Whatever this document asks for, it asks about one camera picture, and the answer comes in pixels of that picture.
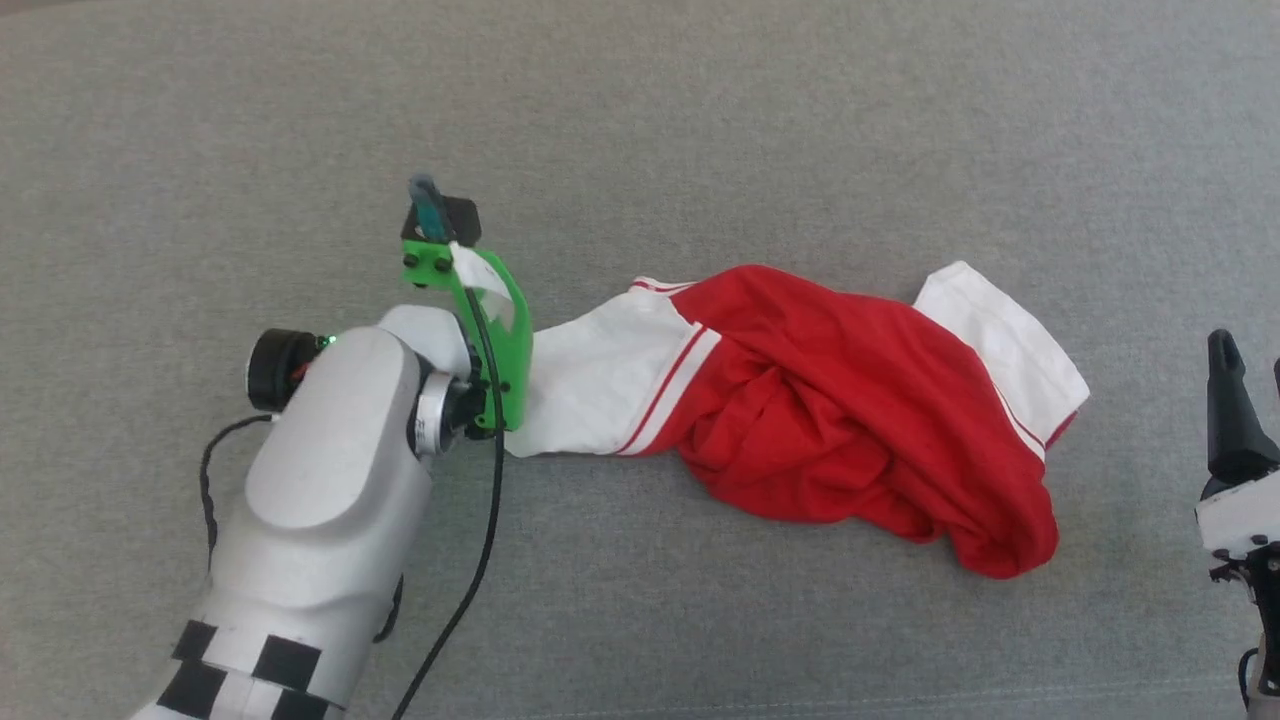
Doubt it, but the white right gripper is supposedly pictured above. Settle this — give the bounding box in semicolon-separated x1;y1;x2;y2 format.
1195;329;1280;562

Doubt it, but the red and white shirt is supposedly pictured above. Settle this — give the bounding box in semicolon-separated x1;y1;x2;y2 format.
505;260;1091;581

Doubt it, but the teal cable connector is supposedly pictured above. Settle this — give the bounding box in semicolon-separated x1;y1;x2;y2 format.
408;175;448;243

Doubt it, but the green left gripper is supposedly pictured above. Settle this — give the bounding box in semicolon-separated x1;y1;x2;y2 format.
400;240;534;435

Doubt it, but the white paper cable label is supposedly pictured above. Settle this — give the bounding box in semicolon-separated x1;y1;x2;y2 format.
450;243;517;329

